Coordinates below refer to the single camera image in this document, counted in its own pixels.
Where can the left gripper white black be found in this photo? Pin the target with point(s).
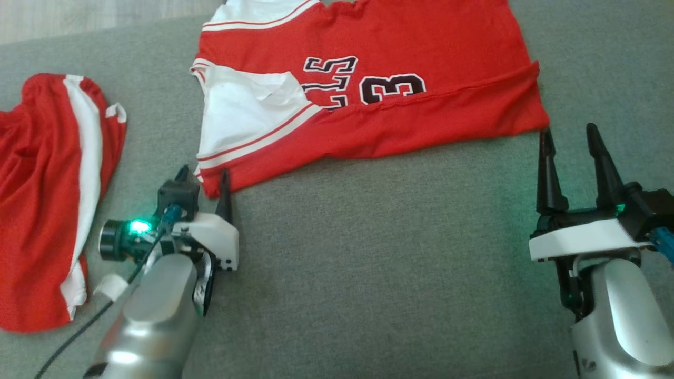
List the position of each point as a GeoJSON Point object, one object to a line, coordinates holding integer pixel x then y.
{"type": "Point", "coordinates": [216, 234]}

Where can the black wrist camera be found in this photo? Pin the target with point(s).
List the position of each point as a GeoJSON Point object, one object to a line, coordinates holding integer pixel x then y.
{"type": "Point", "coordinates": [176, 197]}
{"type": "Point", "coordinates": [653, 210]}

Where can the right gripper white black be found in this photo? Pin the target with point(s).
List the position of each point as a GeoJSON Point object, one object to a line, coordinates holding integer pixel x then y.
{"type": "Point", "coordinates": [579, 239]}

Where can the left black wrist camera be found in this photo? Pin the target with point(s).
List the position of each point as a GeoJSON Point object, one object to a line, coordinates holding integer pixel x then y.
{"type": "Point", "coordinates": [176, 197]}

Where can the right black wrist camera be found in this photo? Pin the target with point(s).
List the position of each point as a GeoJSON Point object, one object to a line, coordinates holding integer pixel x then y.
{"type": "Point", "coordinates": [653, 210]}

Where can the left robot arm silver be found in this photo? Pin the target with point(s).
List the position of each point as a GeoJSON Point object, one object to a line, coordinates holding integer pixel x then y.
{"type": "Point", "coordinates": [152, 316]}

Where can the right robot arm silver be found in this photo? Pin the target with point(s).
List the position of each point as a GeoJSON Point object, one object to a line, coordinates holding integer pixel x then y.
{"type": "Point", "coordinates": [626, 316]}

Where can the red white basketball jersey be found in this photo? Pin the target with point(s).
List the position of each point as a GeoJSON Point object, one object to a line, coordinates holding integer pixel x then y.
{"type": "Point", "coordinates": [421, 52]}

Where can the red white-striped basketball shorts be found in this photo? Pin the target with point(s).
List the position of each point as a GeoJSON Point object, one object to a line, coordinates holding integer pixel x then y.
{"type": "Point", "coordinates": [37, 210]}

